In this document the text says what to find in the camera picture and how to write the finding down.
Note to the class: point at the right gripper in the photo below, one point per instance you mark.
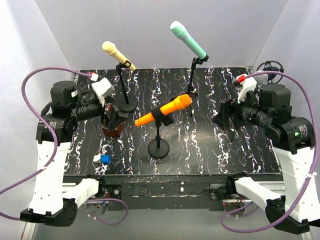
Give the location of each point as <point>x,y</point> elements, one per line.
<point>227,107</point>

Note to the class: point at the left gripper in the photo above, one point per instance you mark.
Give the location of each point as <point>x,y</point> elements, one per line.
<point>111,120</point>

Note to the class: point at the black tripod mic stand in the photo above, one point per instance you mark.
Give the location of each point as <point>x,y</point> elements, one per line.
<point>196,61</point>

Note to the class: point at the orange microphone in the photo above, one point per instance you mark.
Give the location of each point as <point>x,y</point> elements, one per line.
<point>179,103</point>

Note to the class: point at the round base mic stand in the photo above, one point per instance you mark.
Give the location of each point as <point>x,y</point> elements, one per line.
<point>159,148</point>

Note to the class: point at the mint green microphone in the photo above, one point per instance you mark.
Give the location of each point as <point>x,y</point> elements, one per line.
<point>181,33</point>

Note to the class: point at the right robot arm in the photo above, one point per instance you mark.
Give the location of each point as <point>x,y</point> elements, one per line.
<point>293,142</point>

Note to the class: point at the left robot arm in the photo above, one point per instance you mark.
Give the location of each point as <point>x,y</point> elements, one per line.
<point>59,120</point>

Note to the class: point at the cream mic round stand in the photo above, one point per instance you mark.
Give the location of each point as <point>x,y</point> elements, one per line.
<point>127,105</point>

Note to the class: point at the silver mesh studio microphone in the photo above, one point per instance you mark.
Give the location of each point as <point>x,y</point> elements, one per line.
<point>262,78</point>

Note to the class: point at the cream microphone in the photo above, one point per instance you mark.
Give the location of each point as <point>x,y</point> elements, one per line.
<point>110,49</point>

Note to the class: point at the right tripod stand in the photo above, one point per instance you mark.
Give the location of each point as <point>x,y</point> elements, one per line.
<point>271,65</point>

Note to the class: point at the blue and white small object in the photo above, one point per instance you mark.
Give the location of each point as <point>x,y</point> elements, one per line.
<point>102,159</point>

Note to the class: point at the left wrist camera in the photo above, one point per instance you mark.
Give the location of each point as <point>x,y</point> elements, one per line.
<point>102,90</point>

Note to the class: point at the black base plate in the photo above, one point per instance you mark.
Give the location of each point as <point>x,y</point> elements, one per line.
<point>171,191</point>

